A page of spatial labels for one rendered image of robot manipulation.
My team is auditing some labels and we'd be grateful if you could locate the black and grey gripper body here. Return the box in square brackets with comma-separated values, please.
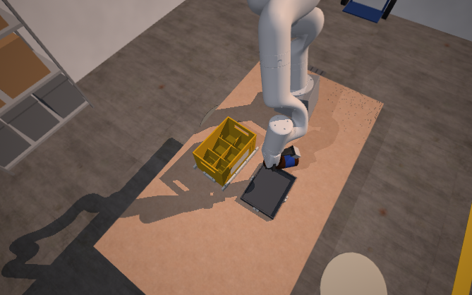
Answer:
[261, 145, 281, 168]

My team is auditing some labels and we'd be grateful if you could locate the brown bottle with blue label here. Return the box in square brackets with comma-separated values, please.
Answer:
[275, 155, 299, 169]

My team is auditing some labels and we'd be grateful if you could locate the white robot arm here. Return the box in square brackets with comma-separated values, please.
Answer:
[247, 0, 324, 159]

